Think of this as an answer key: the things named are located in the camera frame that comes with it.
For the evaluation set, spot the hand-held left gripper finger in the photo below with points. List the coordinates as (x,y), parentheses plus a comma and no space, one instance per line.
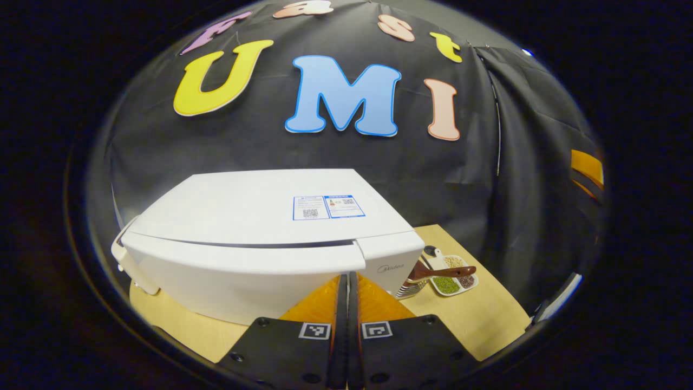
(353,325)
(341,325)

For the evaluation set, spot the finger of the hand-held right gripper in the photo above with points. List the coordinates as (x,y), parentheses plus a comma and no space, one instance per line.
(587,167)
(583,189)

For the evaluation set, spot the white microwave oven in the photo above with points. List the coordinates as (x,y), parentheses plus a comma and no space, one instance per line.
(243,216)

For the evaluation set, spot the metal utensil holder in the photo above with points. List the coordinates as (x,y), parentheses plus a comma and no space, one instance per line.
(411,290)

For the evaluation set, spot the brown wooden spoon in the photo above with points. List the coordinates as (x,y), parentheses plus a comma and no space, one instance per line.
(441,272)

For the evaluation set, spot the white divided plate with beans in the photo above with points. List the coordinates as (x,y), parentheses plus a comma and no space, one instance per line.
(449,284)

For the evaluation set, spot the black backdrop cloth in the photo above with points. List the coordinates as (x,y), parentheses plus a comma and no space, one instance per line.
(243,141)

